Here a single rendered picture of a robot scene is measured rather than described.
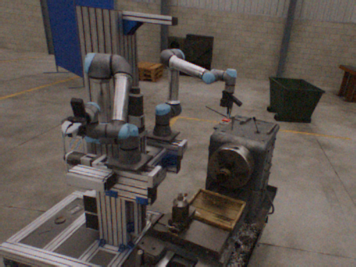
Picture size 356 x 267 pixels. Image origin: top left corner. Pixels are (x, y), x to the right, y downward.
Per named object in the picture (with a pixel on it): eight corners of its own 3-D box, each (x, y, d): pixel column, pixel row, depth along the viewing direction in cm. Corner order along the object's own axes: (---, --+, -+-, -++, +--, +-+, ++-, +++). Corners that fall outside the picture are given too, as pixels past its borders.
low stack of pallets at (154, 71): (140, 73, 1020) (140, 61, 1002) (163, 76, 1019) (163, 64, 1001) (128, 79, 905) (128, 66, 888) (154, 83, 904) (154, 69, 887)
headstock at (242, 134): (227, 149, 277) (231, 112, 262) (273, 161, 263) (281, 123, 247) (202, 175, 226) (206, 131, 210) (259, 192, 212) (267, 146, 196)
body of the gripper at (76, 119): (83, 140, 120) (91, 129, 131) (83, 121, 117) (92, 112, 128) (63, 136, 119) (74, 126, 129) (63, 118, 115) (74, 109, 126)
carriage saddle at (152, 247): (164, 220, 172) (164, 213, 170) (234, 246, 158) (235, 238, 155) (133, 254, 146) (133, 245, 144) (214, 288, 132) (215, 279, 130)
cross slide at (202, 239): (163, 215, 168) (163, 208, 166) (229, 238, 155) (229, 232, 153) (147, 231, 153) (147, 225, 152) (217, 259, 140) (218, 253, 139)
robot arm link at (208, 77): (154, 47, 194) (214, 71, 181) (163, 47, 203) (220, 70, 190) (151, 64, 200) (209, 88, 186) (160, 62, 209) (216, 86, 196)
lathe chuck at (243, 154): (208, 172, 215) (219, 137, 201) (245, 189, 208) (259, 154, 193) (204, 177, 207) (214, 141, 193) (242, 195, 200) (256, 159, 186)
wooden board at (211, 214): (199, 192, 204) (199, 187, 203) (245, 206, 193) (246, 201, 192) (179, 215, 178) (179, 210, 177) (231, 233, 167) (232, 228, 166)
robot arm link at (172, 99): (160, 117, 226) (161, 48, 204) (171, 113, 239) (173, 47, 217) (173, 121, 222) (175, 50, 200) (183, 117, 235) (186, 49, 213)
